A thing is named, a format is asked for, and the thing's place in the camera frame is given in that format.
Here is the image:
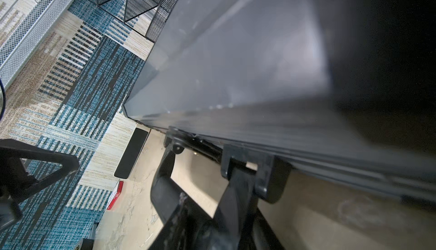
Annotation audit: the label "blue grey stapler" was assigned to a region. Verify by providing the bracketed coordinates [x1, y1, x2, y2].
[114, 128, 149, 179]

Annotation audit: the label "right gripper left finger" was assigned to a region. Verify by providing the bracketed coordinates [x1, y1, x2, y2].
[0, 138, 81, 230]

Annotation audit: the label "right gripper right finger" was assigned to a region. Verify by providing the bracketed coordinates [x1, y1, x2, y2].
[150, 168, 284, 250]

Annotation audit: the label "dark grey poker case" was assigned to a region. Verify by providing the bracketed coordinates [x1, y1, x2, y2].
[123, 0, 436, 211]

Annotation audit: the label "white mesh wall basket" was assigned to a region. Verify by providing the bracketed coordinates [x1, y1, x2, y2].
[1, 0, 74, 88]

